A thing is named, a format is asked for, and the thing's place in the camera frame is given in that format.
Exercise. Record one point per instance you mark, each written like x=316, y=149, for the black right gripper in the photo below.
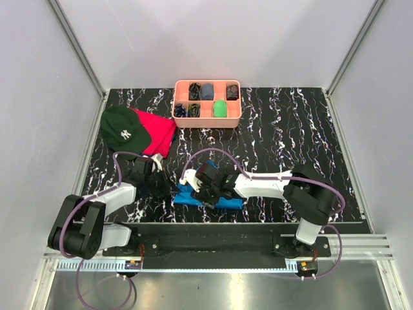
x=201, y=196

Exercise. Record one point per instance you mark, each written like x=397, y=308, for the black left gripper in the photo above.
x=166, y=188

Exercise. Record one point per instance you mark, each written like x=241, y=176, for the bright blue napkin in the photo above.
x=184, y=195

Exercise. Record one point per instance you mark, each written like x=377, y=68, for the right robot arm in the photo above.
x=307, y=193

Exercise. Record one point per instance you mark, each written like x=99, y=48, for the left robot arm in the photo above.
x=80, y=230

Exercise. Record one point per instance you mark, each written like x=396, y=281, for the pink folded cloth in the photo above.
x=160, y=130

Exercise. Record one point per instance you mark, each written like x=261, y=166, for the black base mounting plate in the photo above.
x=203, y=246

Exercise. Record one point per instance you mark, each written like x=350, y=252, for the dark green baseball cap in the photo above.
x=122, y=131

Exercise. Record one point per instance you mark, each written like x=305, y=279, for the green rolled cloth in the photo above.
x=219, y=109

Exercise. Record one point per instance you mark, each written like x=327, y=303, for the yellow floral rolled cloth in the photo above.
x=194, y=110

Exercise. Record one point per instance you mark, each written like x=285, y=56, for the navy striped rolled cloth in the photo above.
x=180, y=111

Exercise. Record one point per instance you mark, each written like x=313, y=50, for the pink divided organizer box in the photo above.
x=206, y=119

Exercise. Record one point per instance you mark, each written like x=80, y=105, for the brown patterned rolled cloth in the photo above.
x=232, y=92

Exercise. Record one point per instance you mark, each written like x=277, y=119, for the grey rolled cloth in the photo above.
x=207, y=91

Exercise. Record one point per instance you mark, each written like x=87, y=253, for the dark floral rolled cloth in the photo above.
x=194, y=92

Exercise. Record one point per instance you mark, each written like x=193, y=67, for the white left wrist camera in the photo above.
x=157, y=163

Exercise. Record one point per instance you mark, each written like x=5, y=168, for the aluminium frame rail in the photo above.
x=70, y=35

